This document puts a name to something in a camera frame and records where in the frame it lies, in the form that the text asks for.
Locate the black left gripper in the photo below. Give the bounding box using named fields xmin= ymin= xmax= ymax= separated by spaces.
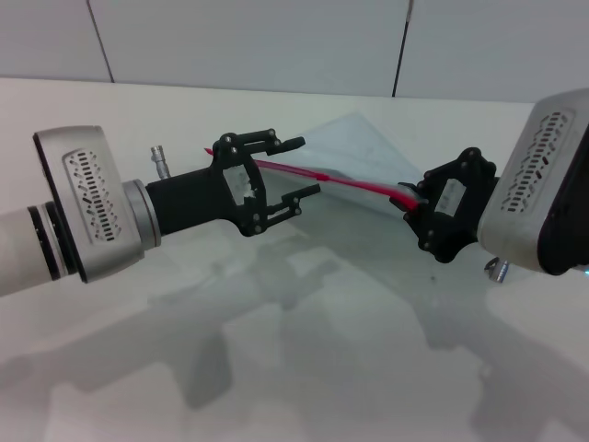
xmin=145 ymin=128 xmax=322 ymax=238

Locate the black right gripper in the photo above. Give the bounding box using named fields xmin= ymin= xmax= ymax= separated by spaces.
xmin=402 ymin=146 xmax=502 ymax=265

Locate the clear red-zip document bag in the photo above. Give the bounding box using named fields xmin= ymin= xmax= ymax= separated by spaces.
xmin=203 ymin=111 xmax=438 ymax=282

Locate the metal right wrist connector plug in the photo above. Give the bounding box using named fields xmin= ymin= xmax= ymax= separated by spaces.
xmin=483 ymin=258 xmax=510 ymax=284

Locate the metal wrist connector plug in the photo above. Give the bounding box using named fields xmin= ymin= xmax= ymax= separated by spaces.
xmin=483 ymin=258 xmax=510 ymax=284
xmin=149 ymin=145 xmax=173 ymax=181

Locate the silver vented right wrist box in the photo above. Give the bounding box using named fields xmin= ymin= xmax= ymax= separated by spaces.
xmin=477 ymin=90 xmax=589 ymax=277

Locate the metal left wrist connector plug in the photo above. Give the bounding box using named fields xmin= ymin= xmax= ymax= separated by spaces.
xmin=149 ymin=145 xmax=173 ymax=181

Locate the thin black vertical pole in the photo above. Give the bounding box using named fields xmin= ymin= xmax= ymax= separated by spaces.
xmin=391 ymin=0 xmax=415 ymax=99

